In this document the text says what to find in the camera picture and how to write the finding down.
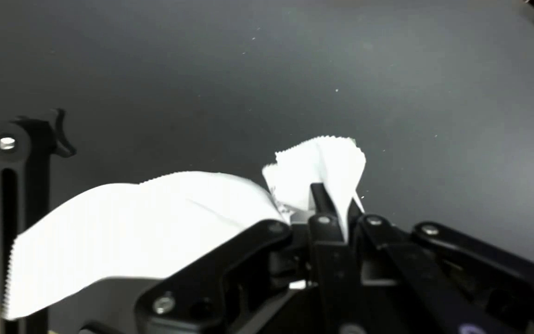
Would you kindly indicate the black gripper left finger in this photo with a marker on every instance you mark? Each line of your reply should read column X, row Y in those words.
column 261, row 279

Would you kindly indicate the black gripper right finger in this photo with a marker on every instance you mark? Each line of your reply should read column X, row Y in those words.
column 441, row 279

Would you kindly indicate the white cloth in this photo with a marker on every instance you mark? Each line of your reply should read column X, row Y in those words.
column 144, row 234

